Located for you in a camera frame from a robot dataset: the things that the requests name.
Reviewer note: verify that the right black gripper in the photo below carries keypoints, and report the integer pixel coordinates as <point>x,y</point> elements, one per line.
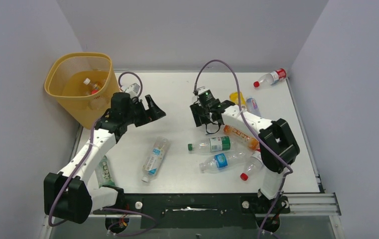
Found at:
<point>201,112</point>

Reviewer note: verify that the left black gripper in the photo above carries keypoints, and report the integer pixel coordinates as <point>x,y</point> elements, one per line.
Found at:
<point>153,113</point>

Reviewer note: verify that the red label tea bottle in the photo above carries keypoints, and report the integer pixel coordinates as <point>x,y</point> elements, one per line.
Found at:
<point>90,87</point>

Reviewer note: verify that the red white label water bottle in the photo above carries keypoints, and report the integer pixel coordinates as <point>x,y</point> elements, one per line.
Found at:
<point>105,84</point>

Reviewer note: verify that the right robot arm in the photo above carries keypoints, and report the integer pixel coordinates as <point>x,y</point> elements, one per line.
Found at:
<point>278,146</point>

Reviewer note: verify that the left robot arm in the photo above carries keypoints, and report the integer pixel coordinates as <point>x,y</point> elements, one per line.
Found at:
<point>66,193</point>

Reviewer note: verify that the yellow mesh waste bin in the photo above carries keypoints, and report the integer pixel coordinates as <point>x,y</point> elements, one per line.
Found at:
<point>65,78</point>

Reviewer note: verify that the blue label bottle lower left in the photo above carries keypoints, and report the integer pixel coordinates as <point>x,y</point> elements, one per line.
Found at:
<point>155,158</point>

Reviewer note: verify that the green cap water bottle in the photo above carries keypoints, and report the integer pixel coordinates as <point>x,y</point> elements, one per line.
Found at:
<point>212,145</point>

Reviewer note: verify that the yellow juice bottle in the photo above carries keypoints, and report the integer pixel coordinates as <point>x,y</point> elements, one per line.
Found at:
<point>238,98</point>

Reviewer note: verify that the small blue label bottle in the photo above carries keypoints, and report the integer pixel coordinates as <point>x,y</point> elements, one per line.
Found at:
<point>252,106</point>

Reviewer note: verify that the blue label clear bottle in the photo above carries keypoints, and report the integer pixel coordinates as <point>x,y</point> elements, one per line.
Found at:
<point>222,161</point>

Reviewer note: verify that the orange drink bottle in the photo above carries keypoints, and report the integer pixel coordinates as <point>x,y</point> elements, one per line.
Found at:
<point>246,140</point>

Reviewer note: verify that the red label bottle near right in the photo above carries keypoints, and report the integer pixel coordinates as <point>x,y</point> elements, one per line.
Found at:
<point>253,165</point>

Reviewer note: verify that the green tea bottle table edge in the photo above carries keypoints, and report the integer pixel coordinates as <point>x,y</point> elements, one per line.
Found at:
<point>103,174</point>

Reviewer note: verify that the red cap bottle far corner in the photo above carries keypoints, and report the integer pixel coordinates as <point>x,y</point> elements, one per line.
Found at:
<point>270,79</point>

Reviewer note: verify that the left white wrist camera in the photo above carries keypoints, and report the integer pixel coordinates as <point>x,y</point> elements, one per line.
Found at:
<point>133,90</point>

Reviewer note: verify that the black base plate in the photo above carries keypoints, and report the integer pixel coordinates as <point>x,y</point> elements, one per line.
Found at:
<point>197,211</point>

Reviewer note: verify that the aluminium rail frame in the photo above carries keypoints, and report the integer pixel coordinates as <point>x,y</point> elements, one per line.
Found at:
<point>301,204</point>

